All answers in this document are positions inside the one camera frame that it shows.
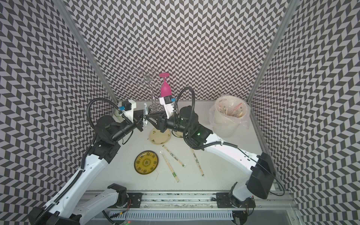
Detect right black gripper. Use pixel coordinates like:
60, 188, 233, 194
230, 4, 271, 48
146, 110, 191, 135

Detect clear plastic chopstick wrapper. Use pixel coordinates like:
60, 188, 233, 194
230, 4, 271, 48
143, 103, 149, 118

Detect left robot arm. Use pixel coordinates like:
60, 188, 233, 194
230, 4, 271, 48
28, 100, 143, 225

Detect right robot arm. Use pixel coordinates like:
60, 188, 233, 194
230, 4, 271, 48
145, 86, 277, 207

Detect wrapped chopsticks panda left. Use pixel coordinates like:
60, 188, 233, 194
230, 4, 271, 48
162, 145, 186, 167

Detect wrapped chopsticks panda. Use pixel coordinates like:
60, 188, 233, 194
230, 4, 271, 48
191, 149, 204, 177
162, 145, 186, 167

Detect wrapped chopsticks green label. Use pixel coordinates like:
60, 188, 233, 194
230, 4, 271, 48
160, 151, 180, 183

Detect wrapped chopsticks panda right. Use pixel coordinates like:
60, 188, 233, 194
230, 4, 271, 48
191, 149, 204, 177

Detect cream plate front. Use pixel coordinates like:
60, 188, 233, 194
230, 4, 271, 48
149, 128, 172, 145

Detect cream plate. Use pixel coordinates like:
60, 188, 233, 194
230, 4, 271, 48
171, 131, 183, 138
149, 128, 172, 145

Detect green transparent plastic cup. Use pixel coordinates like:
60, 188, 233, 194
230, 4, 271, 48
113, 109, 123, 122

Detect cream plate right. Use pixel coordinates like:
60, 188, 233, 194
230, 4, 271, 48
171, 131, 183, 138

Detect pink plastic wine glass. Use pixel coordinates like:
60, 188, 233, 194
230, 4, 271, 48
159, 73, 172, 97

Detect metal glass holder stand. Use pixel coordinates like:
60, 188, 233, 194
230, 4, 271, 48
127, 67, 162, 113

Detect yellow green patterned plate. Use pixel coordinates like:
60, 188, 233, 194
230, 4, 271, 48
134, 151, 159, 175

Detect white trash bucket with bag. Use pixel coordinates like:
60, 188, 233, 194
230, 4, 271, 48
209, 95, 251, 138

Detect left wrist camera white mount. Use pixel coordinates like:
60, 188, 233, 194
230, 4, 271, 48
119, 100, 137, 124

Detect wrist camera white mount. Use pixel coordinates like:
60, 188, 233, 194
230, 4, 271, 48
119, 100, 137, 124
159, 95, 176, 119

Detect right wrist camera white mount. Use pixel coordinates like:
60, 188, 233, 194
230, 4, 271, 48
159, 95, 176, 119

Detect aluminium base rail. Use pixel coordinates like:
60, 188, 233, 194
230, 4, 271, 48
60, 190, 299, 225

